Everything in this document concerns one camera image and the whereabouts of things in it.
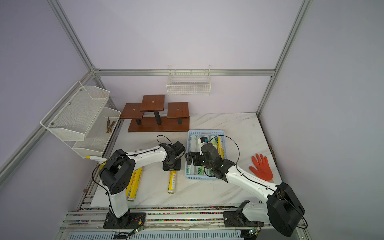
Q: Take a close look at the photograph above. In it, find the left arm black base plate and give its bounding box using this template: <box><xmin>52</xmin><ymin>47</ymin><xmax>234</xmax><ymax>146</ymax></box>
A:
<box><xmin>103</xmin><ymin>211</ymin><xmax>147</xmax><ymax>229</ymax></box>

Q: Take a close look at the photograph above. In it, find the light blue plastic basket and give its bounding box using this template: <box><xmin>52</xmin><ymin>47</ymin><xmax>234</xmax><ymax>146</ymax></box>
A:
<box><xmin>184</xmin><ymin>130</ymin><xmax>227</xmax><ymax>180</ymax></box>

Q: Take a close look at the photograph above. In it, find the yellow wrap roll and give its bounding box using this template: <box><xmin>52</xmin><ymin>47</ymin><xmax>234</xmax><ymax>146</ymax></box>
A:
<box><xmin>127</xmin><ymin>168</ymin><xmax>143</xmax><ymax>202</ymax></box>
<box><xmin>168</xmin><ymin>171</ymin><xmax>177</xmax><ymax>194</ymax></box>
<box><xmin>217</xmin><ymin>137</ymin><xmax>225</xmax><ymax>159</ymax></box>
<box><xmin>126</xmin><ymin>171</ymin><xmax>136</xmax><ymax>199</ymax></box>

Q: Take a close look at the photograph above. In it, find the aluminium rail frame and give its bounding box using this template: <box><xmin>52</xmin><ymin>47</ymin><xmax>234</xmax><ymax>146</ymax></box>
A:
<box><xmin>55</xmin><ymin>194</ymin><xmax>307</xmax><ymax>240</ymax></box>

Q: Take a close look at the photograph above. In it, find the white wire wall basket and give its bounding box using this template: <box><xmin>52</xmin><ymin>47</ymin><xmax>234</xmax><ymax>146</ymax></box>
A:
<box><xmin>166</xmin><ymin>65</ymin><xmax>211</xmax><ymax>97</ymax></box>

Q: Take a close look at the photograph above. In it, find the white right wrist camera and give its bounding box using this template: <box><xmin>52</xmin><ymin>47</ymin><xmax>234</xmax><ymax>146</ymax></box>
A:
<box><xmin>198</xmin><ymin>136</ymin><xmax>210</xmax><ymax>151</ymax></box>

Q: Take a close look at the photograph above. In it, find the wooden clothespins bundle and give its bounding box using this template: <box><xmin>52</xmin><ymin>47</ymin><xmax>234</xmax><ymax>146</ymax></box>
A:
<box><xmin>106</xmin><ymin>117</ymin><xmax>116</xmax><ymax>133</ymax></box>

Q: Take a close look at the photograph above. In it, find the red rubber glove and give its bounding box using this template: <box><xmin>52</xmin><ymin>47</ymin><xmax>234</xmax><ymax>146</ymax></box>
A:
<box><xmin>249</xmin><ymin>154</ymin><xmax>274</xmax><ymax>182</ymax></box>

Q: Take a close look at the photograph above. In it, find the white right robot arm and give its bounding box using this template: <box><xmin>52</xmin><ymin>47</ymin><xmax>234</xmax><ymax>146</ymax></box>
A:
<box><xmin>185</xmin><ymin>143</ymin><xmax>305</xmax><ymax>237</ymax></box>

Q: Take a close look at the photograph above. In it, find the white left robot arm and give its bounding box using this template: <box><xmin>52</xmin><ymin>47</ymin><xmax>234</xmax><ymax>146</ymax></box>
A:
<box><xmin>100</xmin><ymin>142</ymin><xmax>186</xmax><ymax>219</ymax></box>

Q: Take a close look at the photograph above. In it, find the brown wooden tiered stand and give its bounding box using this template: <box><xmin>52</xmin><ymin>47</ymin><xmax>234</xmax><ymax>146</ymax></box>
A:
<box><xmin>120</xmin><ymin>95</ymin><xmax>190</xmax><ymax>133</ymax></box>

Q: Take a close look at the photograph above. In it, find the white mesh two-tier shelf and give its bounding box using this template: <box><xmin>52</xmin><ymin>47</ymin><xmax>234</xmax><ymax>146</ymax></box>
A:
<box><xmin>40</xmin><ymin>82</ymin><xmax>121</xmax><ymax>159</ymax></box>

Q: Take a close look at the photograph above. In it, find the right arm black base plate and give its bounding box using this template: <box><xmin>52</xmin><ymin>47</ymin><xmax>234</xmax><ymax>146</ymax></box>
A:
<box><xmin>223</xmin><ymin>201</ymin><xmax>265</xmax><ymax>228</ymax></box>

